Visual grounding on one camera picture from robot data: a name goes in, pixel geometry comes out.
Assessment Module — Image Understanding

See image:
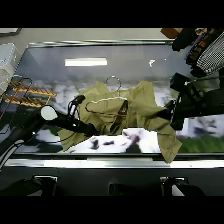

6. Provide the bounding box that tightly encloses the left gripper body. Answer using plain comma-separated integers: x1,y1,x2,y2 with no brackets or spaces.
77,121,102,137

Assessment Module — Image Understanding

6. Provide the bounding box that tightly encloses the olive long-sleeved shirt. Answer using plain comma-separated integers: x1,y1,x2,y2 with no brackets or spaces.
57,80,183,165

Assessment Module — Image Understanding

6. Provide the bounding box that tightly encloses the heap of clothes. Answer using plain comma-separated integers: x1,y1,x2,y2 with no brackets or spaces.
171,27,224,68

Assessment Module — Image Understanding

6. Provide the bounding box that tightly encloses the white plastic basket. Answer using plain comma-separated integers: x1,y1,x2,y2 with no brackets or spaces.
0,42,22,94

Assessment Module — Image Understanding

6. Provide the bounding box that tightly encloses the checked shirt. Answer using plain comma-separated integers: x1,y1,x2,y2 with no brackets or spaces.
196,39,224,76

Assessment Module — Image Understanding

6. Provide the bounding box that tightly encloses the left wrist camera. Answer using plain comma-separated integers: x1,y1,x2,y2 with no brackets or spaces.
67,94,87,117

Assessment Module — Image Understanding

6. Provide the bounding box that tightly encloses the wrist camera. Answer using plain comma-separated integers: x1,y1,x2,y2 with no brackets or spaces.
67,94,87,117
169,72,193,101

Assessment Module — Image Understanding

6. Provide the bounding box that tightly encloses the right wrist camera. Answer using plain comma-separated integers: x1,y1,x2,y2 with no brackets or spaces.
169,72,193,101

